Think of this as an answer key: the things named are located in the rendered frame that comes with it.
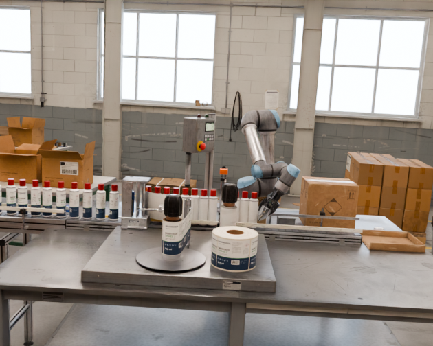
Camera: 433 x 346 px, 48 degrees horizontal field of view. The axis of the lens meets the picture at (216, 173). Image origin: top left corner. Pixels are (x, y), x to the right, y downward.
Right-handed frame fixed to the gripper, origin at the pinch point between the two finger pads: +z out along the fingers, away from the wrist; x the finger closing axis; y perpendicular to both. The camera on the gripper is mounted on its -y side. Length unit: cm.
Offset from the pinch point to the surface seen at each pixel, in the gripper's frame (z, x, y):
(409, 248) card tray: -33, 74, 13
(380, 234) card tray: -28, 67, -12
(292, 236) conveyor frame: -2.4, 19.7, 5.9
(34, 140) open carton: 135, -226, -350
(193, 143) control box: -16, -54, 1
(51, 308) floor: 151, -76, -66
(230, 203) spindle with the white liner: -4.2, -22.6, 31.2
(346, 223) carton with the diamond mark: -23, 49, -17
